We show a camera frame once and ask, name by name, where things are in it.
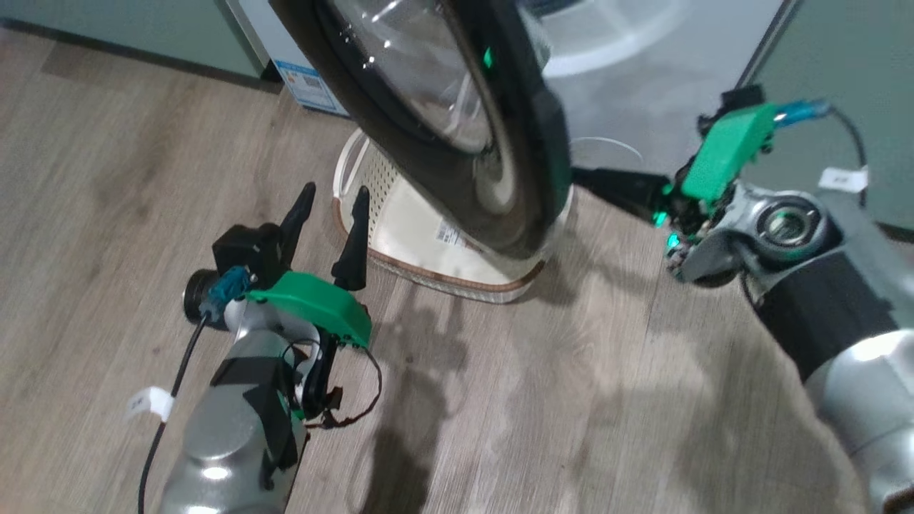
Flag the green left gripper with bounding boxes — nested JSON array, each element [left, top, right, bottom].
[[246, 182, 373, 351]]

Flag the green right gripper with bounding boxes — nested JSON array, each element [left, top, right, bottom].
[[571, 104, 779, 271]]

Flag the black round washing machine door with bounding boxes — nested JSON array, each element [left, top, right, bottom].
[[268, 0, 573, 262]]

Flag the cream perforated laundry basket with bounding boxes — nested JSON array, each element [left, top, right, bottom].
[[332, 128, 576, 305]]

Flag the white washing machine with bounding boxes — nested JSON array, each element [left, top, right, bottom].
[[228, 0, 797, 179]]

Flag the white basket barcode label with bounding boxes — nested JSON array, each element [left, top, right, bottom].
[[434, 220, 495, 256]]

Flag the blue energy label sticker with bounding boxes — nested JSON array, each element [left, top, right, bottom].
[[274, 60, 351, 116]]

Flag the pale green cabinet with drawer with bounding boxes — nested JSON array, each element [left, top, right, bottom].
[[0, 0, 268, 81]]

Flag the thin left gripper wire loop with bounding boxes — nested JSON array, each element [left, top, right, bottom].
[[282, 341, 383, 430]]

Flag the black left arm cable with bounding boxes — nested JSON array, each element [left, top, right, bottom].
[[137, 314, 209, 514]]

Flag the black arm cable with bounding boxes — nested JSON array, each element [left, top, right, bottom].
[[137, 314, 209, 514], [775, 99, 870, 209]]

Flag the white right cable tag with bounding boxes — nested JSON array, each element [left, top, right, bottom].
[[818, 165, 871, 193]]

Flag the white cable tag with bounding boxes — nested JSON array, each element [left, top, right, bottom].
[[126, 386, 175, 423], [818, 165, 871, 193]]

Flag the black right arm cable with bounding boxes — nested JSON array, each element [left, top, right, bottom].
[[775, 99, 870, 209]]

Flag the white left cable tag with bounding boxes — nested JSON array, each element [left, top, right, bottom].
[[126, 386, 175, 423]]

